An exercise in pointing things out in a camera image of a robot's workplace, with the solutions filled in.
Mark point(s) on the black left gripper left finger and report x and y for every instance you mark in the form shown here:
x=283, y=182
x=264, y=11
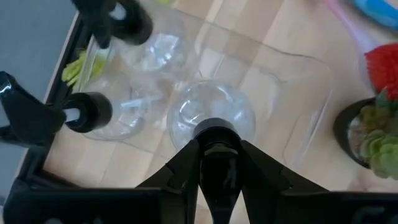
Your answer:
x=168, y=199

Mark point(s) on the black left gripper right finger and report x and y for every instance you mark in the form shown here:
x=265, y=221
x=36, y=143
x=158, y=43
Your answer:
x=280, y=199

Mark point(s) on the clear soap pump bottle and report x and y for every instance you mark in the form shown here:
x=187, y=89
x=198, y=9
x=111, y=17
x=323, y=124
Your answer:
x=214, y=130
x=133, y=28
x=90, y=112

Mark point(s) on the yellow-green dish brush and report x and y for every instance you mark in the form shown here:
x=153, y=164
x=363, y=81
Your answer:
x=74, y=70

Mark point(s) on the blue dish brush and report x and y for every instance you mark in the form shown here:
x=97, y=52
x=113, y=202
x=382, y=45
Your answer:
x=379, y=12

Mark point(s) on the succulent plant in black pot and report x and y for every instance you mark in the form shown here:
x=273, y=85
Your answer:
x=373, y=146

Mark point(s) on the clear plastic bin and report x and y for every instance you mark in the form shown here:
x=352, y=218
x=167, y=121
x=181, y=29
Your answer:
x=311, y=93

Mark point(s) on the red dish brush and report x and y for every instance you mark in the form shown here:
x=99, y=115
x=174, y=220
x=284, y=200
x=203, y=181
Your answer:
x=384, y=68

